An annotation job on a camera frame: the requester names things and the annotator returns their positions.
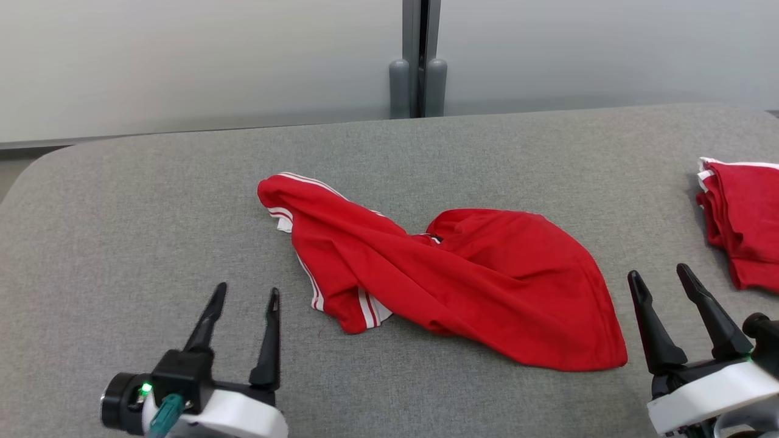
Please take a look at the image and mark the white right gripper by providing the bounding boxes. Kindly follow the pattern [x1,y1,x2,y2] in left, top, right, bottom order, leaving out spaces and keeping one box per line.
[627,263,779,436]

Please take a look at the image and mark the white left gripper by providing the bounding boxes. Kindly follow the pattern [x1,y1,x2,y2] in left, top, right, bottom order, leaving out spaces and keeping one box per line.
[164,282,290,438]

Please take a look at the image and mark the red shorts white stripes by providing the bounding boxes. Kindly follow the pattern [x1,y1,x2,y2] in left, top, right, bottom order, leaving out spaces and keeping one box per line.
[696,157,779,294]

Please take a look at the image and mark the red white polo shirt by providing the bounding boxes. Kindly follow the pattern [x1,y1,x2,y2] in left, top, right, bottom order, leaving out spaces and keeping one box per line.
[257,172,629,372]

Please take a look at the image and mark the grey fabric covered platform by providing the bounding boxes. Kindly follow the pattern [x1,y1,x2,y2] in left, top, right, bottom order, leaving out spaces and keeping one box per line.
[0,102,779,438]

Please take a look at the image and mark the black cable teal plug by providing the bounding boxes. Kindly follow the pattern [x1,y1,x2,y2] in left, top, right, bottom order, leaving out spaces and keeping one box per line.
[146,394,184,438]

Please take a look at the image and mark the grey wall baseboard strip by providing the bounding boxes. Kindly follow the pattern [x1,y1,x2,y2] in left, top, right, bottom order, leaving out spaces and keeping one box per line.
[0,116,393,150]

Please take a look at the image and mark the grey rounded post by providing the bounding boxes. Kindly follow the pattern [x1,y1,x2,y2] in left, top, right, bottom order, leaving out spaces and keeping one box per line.
[389,58,411,120]
[426,58,448,117]

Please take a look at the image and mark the dark grey door frame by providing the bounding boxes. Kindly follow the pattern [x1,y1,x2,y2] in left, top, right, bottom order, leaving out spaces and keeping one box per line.
[402,0,441,118]

